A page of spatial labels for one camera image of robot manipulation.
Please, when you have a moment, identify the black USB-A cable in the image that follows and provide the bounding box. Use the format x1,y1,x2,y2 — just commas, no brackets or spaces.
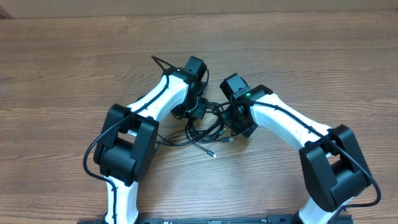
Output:
185,101,234,144

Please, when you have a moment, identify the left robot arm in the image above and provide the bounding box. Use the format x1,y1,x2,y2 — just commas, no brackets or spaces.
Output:
89,56,208,223

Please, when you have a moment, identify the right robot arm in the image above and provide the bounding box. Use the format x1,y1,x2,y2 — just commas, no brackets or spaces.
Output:
220,73,373,223

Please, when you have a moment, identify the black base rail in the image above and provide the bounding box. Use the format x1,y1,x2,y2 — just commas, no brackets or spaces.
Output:
136,213,354,224

